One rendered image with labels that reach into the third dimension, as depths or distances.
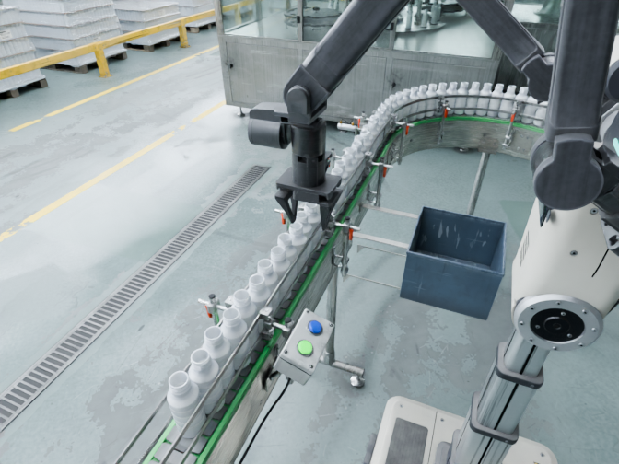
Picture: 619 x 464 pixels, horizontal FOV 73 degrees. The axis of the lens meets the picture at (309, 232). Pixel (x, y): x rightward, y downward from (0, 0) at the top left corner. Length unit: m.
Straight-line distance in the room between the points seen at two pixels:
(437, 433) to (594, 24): 1.55
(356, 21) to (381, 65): 3.73
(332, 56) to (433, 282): 1.05
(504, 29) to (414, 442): 1.42
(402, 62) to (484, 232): 2.78
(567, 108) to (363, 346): 1.93
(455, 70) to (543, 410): 2.91
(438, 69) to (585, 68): 3.67
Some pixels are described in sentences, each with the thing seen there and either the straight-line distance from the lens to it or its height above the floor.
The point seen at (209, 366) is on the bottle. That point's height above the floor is 1.14.
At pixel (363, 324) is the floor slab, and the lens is 2.48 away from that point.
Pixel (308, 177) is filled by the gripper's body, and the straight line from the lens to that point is 0.71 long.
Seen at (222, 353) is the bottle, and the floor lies 1.12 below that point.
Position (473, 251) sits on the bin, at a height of 0.79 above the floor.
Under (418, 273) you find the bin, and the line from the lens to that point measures 1.52.
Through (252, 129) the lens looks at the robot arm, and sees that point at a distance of 0.71.
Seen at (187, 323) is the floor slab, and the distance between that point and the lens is 2.56.
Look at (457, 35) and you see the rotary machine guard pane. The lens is 4.21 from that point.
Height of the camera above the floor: 1.85
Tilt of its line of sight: 36 degrees down
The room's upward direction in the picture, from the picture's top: straight up
